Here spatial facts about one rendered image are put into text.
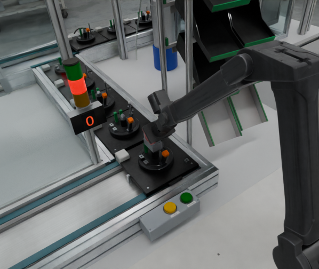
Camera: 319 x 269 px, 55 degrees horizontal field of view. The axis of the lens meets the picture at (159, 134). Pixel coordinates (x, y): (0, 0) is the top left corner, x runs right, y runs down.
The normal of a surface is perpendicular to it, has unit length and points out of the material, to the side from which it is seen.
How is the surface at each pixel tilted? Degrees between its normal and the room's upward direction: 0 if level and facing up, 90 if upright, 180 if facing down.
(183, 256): 0
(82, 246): 0
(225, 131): 45
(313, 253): 28
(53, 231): 0
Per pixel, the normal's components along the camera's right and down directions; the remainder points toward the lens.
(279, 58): -0.01, -0.80
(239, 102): 0.24, -0.14
